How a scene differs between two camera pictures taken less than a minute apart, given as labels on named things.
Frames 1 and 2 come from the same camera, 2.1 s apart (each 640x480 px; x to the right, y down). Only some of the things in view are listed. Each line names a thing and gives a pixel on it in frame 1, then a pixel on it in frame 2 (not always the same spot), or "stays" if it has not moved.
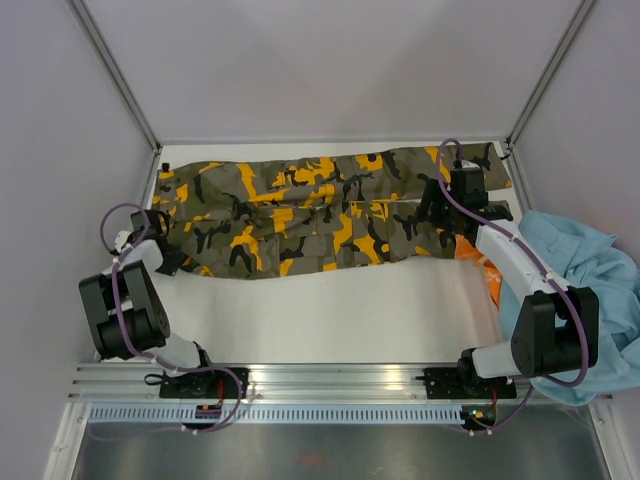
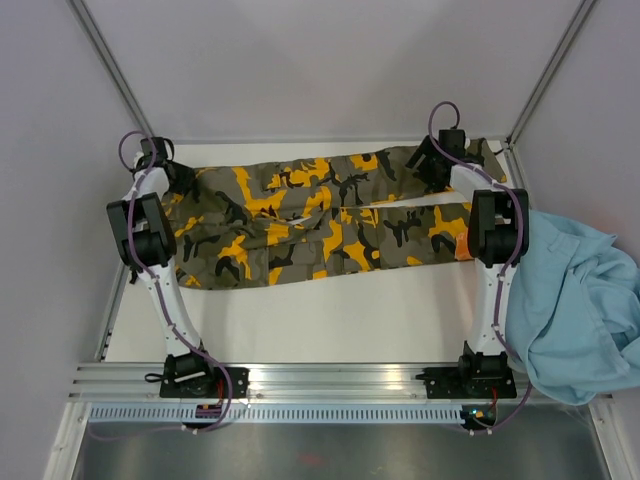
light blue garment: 579,256 stays
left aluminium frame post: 116,71 stays
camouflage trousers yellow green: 295,215 stays
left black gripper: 172,268 -> 187,175
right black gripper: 434,193 -> 428,150
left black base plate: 202,383 stays
